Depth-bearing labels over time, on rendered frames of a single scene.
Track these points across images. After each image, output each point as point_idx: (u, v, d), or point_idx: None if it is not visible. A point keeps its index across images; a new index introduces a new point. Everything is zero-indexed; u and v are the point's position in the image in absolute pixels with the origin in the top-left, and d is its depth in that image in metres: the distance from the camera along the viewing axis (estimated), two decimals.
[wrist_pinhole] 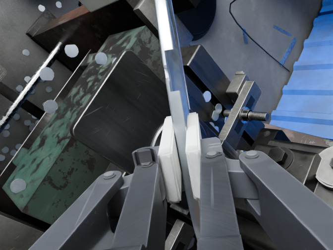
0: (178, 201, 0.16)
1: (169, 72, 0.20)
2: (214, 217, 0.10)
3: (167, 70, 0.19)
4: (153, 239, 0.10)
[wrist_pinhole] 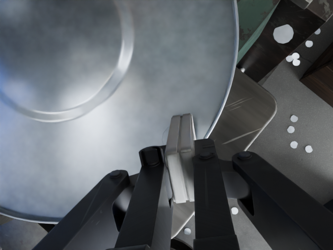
0: (184, 200, 0.16)
1: None
2: (209, 217, 0.10)
3: None
4: (158, 239, 0.10)
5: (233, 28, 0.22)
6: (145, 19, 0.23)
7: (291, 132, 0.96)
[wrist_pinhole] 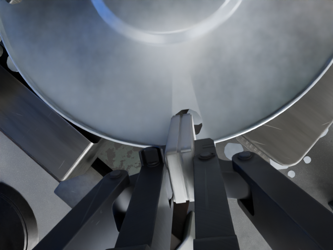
0: (184, 200, 0.16)
1: None
2: (209, 217, 0.10)
3: None
4: (158, 239, 0.10)
5: None
6: None
7: None
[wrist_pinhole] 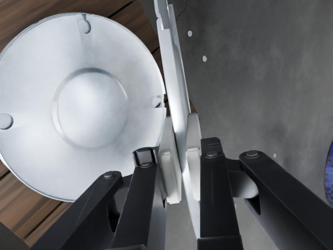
0: (178, 201, 0.16)
1: None
2: (214, 217, 0.10)
3: None
4: (153, 239, 0.10)
5: None
6: None
7: None
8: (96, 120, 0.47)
